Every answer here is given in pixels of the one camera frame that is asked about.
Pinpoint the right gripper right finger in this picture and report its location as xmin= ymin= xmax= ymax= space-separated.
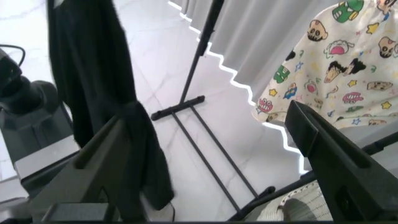
xmin=284 ymin=100 xmax=398 ymax=222

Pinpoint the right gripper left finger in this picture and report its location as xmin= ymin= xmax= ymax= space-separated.
xmin=29 ymin=116 xmax=132 ymax=222

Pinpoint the black garment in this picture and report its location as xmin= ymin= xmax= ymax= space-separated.
xmin=47 ymin=0 xmax=175 ymax=220

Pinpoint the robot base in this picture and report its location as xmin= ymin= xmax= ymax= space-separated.
xmin=0 ymin=43 xmax=82 ymax=224

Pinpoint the white laundry basket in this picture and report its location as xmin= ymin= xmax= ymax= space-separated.
xmin=256 ymin=180 xmax=334 ymax=222

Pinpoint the black clothes rack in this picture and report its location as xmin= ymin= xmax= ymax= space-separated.
xmin=151 ymin=0 xmax=398 ymax=222

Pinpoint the cream printed garment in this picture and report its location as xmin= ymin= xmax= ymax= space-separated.
xmin=251 ymin=0 xmax=398 ymax=130

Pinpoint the white curtain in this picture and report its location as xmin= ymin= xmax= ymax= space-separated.
xmin=169 ymin=0 xmax=398 ymax=175

